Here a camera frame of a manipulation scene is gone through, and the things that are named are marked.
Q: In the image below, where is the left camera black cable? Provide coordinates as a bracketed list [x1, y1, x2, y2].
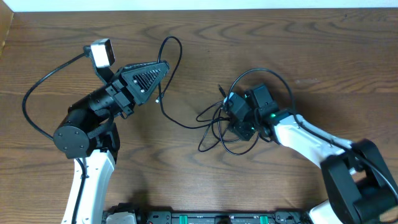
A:
[21, 45, 96, 224]

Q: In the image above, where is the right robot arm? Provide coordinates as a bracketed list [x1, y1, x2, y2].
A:
[223, 84, 397, 223]

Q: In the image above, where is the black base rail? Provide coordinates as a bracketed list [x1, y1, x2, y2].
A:
[102, 203, 312, 224]

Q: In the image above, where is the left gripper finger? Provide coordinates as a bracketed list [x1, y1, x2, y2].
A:
[119, 60, 168, 78]
[123, 63, 170, 105]

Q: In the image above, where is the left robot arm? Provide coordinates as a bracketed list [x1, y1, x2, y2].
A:
[53, 60, 170, 223]

